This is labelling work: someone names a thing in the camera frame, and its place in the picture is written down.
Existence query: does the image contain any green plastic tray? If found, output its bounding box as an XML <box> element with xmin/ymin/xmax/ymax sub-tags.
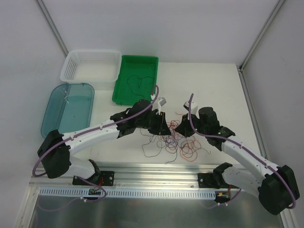
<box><xmin>112</xmin><ymin>55</ymin><xmax>159</xmax><ymax>106</ymax></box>

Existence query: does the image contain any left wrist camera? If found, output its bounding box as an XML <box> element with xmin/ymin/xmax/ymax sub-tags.
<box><xmin>156</xmin><ymin>97</ymin><xmax>167</xmax><ymax>114</ymax></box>

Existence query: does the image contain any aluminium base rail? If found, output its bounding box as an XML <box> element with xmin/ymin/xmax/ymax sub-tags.
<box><xmin>29</xmin><ymin>161</ymin><xmax>247</xmax><ymax>190</ymax></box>

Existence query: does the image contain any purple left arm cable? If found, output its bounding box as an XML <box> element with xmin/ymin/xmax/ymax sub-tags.
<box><xmin>32</xmin><ymin>85</ymin><xmax>160</xmax><ymax>178</ymax></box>

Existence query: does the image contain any orange thin wire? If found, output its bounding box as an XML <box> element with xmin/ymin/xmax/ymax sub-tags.
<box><xmin>166</xmin><ymin>111</ymin><xmax>212</xmax><ymax>162</ymax></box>

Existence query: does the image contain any white perforated plastic basket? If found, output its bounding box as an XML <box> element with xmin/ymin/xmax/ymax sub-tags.
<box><xmin>60</xmin><ymin>49</ymin><xmax>122</xmax><ymax>85</ymax></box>

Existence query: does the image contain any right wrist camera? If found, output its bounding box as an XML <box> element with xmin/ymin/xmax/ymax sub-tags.
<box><xmin>183</xmin><ymin>101</ymin><xmax>198</xmax><ymax>115</ymax></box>

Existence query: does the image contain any black thin wire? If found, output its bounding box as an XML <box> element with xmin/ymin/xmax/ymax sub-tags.
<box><xmin>126</xmin><ymin>75</ymin><xmax>154</xmax><ymax>95</ymax></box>
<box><xmin>140</xmin><ymin>128</ymin><xmax>167</xmax><ymax>158</ymax></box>

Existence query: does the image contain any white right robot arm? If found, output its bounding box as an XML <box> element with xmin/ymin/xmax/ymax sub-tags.
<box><xmin>176</xmin><ymin>102</ymin><xmax>300</xmax><ymax>215</ymax></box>

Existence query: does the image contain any teal transparent plastic bin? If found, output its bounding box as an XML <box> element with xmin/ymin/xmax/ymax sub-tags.
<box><xmin>40</xmin><ymin>83</ymin><xmax>95</xmax><ymax>138</ymax></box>

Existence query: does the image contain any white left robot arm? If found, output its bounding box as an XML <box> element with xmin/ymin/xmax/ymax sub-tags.
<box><xmin>38</xmin><ymin>97</ymin><xmax>171</xmax><ymax>185</ymax></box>

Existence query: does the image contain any white slotted cable duct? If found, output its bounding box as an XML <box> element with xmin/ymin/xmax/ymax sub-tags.
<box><xmin>39</xmin><ymin>187</ymin><xmax>216</xmax><ymax>200</ymax></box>

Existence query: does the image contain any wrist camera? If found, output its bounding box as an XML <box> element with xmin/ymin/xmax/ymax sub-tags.
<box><xmin>183</xmin><ymin>101</ymin><xmax>198</xmax><ymax>115</ymax></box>
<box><xmin>156</xmin><ymin>97</ymin><xmax>167</xmax><ymax>114</ymax></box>

